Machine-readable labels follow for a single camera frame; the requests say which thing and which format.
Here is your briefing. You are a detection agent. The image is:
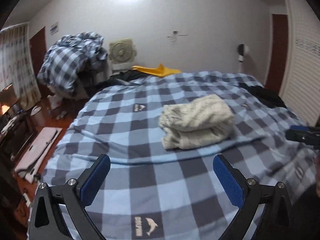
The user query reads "white plastic bag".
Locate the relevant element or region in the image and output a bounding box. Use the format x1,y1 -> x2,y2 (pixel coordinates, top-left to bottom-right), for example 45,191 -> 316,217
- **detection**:
47,94 -> 62,109

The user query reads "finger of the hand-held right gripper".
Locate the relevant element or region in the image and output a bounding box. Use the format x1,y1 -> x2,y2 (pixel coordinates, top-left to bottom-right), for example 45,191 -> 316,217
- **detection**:
285,131 -> 320,147
290,126 -> 320,134

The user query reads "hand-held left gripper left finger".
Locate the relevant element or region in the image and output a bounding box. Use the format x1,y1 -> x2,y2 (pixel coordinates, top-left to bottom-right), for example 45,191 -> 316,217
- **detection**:
27,154 -> 111,240

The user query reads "yellow cloth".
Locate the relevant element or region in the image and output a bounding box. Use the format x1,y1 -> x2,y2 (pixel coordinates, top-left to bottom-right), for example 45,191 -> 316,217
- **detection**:
132,64 -> 182,77

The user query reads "white louvered closet door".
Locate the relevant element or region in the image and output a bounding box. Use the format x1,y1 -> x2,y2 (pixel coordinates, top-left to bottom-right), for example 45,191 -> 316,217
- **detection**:
279,0 -> 320,128

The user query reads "blue grey checkered blanket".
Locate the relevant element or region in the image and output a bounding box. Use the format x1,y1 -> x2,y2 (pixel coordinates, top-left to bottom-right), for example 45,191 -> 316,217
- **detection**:
26,70 -> 318,240

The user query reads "computer monitor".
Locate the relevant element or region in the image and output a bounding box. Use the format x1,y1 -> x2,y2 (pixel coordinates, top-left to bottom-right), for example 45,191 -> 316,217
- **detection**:
0,84 -> 20,117

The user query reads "pile of checkered bedding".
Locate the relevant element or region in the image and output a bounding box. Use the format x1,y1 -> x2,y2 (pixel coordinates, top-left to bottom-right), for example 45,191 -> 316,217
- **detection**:
37,32 -> 109,97

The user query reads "wooden desk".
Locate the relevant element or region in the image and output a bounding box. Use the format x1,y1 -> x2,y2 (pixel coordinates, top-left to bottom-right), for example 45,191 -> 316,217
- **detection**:
22,96 -> 87,135

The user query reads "cream box fan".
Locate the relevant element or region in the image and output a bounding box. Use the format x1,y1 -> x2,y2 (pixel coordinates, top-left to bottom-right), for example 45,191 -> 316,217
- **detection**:
109,38 -> 137,65

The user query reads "small white wall fan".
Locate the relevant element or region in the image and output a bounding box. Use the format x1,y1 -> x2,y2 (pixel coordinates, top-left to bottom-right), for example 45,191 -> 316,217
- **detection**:
237,44 -> 250,74

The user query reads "pink flat board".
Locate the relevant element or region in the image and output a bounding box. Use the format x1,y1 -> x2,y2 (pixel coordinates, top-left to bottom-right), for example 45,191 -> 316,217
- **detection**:
14,127 -> 63,180

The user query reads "brown wooden door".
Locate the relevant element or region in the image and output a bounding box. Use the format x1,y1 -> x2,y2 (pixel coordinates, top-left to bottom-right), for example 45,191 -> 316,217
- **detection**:
29,27 -> 48,98
265,14 -> 289,93

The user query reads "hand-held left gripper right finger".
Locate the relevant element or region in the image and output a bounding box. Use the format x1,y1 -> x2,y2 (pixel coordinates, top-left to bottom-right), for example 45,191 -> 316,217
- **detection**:
213,154 -> 292,240

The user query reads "patterned curtain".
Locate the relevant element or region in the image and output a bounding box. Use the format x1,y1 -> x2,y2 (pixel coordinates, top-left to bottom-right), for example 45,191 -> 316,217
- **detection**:
0,23 -> 42,110

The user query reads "dark grey cloth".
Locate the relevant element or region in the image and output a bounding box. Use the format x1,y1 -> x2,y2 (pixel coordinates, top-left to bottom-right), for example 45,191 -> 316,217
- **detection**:
95,71 -> 150,89

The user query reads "black cloth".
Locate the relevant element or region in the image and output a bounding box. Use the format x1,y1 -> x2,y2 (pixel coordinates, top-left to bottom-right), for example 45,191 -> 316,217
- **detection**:
239,81 -> 288,109

